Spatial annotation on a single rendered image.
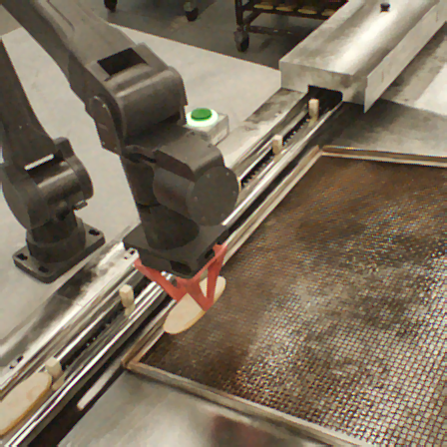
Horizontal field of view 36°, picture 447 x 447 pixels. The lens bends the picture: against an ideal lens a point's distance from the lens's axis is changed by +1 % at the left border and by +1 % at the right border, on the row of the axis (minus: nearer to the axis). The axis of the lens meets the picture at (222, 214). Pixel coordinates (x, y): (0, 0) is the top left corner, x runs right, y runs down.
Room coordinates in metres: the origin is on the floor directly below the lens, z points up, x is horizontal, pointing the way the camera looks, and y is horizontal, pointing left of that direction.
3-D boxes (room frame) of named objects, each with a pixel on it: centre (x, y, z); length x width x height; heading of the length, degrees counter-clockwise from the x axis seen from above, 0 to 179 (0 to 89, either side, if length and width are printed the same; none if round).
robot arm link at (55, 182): (0.80, 0.24, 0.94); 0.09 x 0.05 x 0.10; 38
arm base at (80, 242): (0.81, 0.26, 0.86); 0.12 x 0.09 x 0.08; 138
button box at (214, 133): (1.05, 0.02, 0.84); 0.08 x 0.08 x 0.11; 54
